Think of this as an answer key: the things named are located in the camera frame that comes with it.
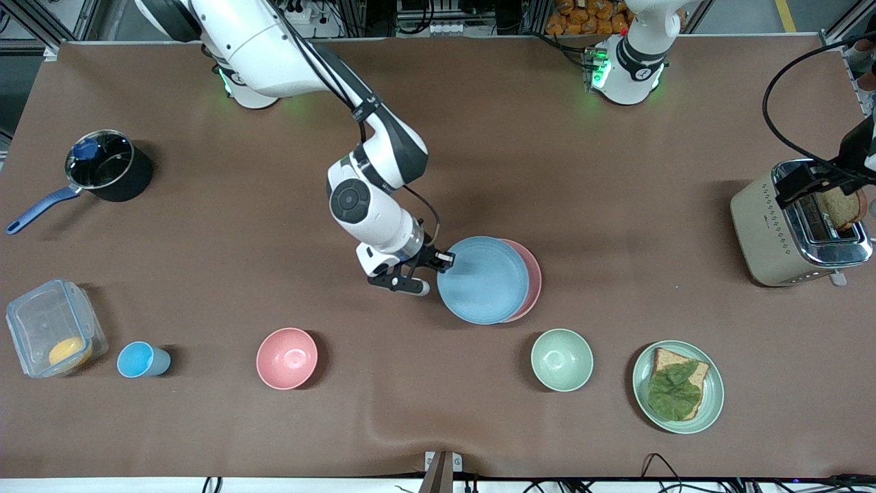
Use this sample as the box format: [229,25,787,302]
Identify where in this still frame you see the blue plate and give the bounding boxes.
[437,236,530,325]

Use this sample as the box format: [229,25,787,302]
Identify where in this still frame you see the pink plate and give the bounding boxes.
[500,239,543,323]

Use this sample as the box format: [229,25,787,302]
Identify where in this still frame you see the thick brown bread slice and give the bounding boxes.
[821,186,868,232]

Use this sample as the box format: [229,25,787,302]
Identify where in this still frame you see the beige chrome toaster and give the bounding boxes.
[730,159,874,288]

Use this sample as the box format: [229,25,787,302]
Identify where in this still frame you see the green bowl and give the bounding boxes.
[530,329,594,392]

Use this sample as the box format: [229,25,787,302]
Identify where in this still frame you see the pink bowl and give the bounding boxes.
[256,327,319,391]

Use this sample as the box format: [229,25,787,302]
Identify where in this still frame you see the brown toast slice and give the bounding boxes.
[649,347,710,421]

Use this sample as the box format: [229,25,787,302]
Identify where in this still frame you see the green plate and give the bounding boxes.
[632,340,725,435]

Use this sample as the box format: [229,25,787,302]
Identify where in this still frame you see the green lettuce leaf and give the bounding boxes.
[647,361,703,421]

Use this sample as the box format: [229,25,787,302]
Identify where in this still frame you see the bag of orange buns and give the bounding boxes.
[545,0,634,36]

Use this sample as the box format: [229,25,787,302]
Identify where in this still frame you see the white power strip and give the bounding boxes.
[284,0,324,25]

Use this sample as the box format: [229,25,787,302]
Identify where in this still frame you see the blue cup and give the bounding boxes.
[116,341,172,379]

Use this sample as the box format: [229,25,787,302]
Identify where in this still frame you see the glass lid with blue knob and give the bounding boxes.
[65,130,135,190]

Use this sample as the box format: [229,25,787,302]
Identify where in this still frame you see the yellow round food piece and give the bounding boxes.
[48,336,94,370]

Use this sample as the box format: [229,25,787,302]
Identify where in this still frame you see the clear plastic container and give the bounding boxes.
[5,278,109,379]

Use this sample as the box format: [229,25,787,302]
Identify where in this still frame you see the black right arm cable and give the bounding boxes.
[270,0,442,254]

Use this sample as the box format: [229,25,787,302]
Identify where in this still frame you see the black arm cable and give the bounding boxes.
[762,38,876,172]
[270,0,442,254]

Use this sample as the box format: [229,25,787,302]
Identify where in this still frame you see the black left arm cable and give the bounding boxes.
[762,38,876,172]

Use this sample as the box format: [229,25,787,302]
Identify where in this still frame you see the metal table bracket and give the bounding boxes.
[424,451,463,493]

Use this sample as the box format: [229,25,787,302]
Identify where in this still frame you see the black pot with blue handle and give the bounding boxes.
[5,130,155,236]

